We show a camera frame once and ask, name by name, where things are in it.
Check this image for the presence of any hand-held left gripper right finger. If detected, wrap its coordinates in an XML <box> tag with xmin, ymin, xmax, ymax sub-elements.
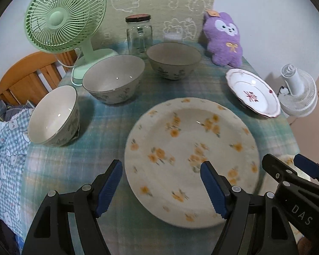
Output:
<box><xmin>200</xmin><ymin>161</ymin><xmax>295</xmax><ymax>255</ymax></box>

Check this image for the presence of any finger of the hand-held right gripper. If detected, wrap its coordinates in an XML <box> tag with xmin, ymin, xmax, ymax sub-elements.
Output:
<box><xmin>294</xmin><ymin>154</ymin><xmax>319</xmax><ymax>188</ymax></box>
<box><xmin>262</xmin><ymin>153</ymin><xmax>319</xmax><ymax>247</ymax></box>

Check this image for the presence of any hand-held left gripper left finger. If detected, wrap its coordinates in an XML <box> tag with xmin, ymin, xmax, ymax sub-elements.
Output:
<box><xmin>21</xmin><ymin>159</ymin><xmax>123</xmax><ymax>255</ymax></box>

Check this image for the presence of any small yellow floral plate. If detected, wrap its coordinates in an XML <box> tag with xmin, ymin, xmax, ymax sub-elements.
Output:
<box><xmin>280</xmin><ymin>154</ymin><xmax>313</xmax><ymax>181</ymax></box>

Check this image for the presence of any large yellow floral plate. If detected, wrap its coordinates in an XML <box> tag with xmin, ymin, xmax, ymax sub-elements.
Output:
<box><xmin>124</xmin><ymin>97</ymin><xmax>260</xmax><ymax>228</ymax></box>

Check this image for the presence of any beige bowl leaf print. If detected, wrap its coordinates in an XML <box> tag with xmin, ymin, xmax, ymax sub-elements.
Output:
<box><xmin>146</xmin><ymin>42</ymin><xmax>202</xmax><ymax>80</ymax></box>
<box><xmin>28</xmin><ymin>85</ymin><xmax>80</xmax><ymax>147</ymax></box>
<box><xmin>82</xmin><ymin>55</ymin><xmax>145</xmax><ymax>105</ymax></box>

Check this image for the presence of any white plate red pattern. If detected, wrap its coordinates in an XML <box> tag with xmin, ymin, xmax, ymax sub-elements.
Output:
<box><xmin>225</xmin><ymin>68</ymin><xmax>281</xmax><ymax>119</ymax></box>

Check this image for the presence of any green plaid tablecloth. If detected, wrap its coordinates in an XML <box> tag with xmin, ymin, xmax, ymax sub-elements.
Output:
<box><xmin>17</xmin><ymin>41</ymin><xmax>301</xmax><ymax>255</ymax></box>

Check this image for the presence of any white clip fan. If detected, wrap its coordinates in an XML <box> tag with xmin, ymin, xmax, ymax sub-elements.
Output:
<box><xmin>278</xmin><ymin>64</ymin><xmax>318</xmax><ymax>117</ymax></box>

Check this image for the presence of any blue checked bear blanket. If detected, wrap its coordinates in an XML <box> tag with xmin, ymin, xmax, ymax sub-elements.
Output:
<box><xmin>0</xmin><ymin>108</ymin><xmax>35</xmax><ymax>242</ymax></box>

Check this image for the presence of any purple plush toy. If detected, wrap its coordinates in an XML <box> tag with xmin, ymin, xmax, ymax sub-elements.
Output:
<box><xmin>203</xmin><ymin>9</ymin><xmax>245</xmax><ymax>68</ymax></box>

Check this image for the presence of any glass jar dark lid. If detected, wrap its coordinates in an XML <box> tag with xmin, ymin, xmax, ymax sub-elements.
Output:
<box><xmin>125</xmin><ymin>14</ymin><xmax>153</xmax><ymax>59</ymax></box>

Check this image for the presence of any small clear glass cup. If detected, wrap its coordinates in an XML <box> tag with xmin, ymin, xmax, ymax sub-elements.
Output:
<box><xmin>163</xmin><ymin>30</ymin><xmax>183</xmax><ymax>43</ymax></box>

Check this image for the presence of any green desk fan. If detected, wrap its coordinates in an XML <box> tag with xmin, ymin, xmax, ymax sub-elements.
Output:
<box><xmin>25</xmin><ymin>0</ymin><xmax>119</xmax><ymax>87</ymax></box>

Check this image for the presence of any white fan cable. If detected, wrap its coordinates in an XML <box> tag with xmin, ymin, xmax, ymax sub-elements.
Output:
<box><xmin>57</xmin><ymin>50</ymin><xmax>79</xmax><ymax>68</ymax></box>

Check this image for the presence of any green printed wall mat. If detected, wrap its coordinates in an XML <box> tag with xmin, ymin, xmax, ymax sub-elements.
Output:
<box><xmin>92</xmin><ymin>0</ymin><xmax>218</xmax><ymax>50</ymax></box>

